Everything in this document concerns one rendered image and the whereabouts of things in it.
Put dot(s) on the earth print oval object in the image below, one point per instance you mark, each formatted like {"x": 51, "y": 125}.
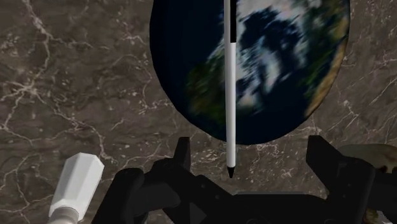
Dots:
{"x": 279, "y": 77}

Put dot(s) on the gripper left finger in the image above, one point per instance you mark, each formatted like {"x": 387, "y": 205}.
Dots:
{"x": 161, "y": 192}

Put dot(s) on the white pen with black tip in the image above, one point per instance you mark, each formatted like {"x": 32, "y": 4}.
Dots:
{"x": 230, "y": 93}

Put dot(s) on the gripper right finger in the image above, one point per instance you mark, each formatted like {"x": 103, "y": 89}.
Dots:
{"x": 344, "y": 180}

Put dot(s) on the tan brown mottled object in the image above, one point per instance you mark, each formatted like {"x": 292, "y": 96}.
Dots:
{"x": 372, "y": 155}

